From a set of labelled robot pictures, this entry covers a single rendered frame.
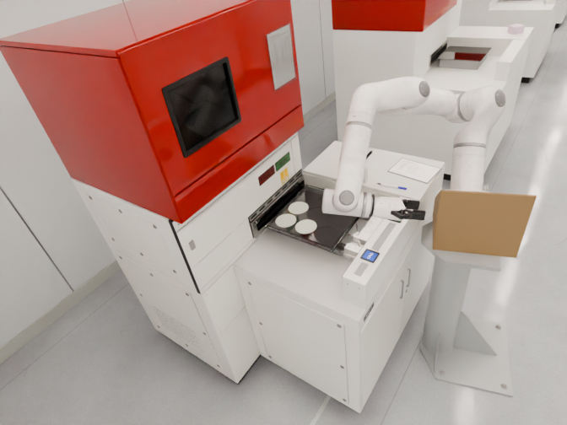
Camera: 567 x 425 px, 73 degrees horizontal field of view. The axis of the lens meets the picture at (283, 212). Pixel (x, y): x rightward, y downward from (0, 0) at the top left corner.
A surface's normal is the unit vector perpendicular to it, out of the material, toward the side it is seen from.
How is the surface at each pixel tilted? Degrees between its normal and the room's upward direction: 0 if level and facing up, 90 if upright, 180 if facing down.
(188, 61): 90
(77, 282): 90
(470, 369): 0
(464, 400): 0
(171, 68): 90
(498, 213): 90
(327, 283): 0
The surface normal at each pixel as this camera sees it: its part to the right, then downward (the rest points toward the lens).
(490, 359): -0.13, -0.78
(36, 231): 0.81, 0.27
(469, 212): -0.29, 0.62
